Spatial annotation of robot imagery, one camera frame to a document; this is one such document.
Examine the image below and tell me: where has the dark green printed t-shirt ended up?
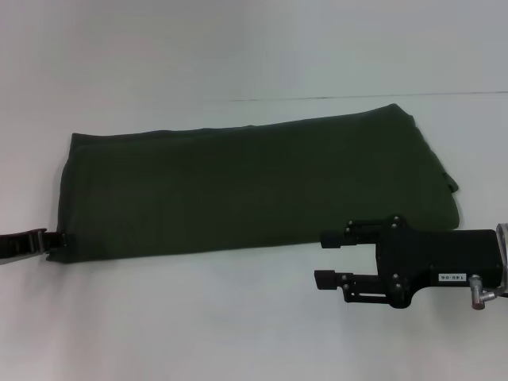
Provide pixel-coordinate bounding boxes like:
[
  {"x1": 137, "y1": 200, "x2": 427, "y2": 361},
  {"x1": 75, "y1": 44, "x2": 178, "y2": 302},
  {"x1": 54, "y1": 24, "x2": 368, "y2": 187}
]
[{"x1": 44, "y1": 102, "x2": 464, "y2": 264}]

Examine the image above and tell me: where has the right gripper cable with plug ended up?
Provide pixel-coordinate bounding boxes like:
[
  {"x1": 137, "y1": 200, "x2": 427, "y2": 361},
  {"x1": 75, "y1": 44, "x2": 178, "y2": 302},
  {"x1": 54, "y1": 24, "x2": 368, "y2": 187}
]
[{"x1": 468, "y1": 273, "x2": 508, "y2": 311}]

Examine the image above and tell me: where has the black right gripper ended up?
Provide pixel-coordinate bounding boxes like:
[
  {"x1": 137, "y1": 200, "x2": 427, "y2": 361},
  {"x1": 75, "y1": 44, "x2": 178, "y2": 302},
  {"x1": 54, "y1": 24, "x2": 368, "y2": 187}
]
[{"x1": 314, "y1": 215, "x2": 503, "y2": 310}]

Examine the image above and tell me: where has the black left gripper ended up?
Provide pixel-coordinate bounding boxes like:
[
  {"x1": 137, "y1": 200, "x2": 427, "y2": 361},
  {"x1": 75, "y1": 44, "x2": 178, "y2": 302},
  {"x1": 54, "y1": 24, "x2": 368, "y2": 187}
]
[{"x1": 0, "y1": 226, "x2": 75, "y2": 269}]

